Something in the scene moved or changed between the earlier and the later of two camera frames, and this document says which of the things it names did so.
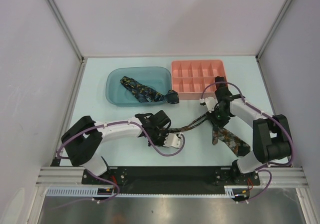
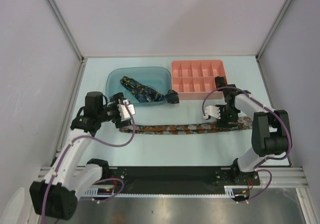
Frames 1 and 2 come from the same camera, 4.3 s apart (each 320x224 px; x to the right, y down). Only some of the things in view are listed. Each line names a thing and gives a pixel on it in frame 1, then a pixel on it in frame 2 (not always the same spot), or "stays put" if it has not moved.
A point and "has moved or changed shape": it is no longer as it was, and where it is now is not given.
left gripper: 165,133 to 118,123
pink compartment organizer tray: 194,79 stays put
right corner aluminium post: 279,18 stays put
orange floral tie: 238,147 has moved or changed shape
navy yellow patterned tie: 146,94 stays put
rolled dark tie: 218,78 stays put
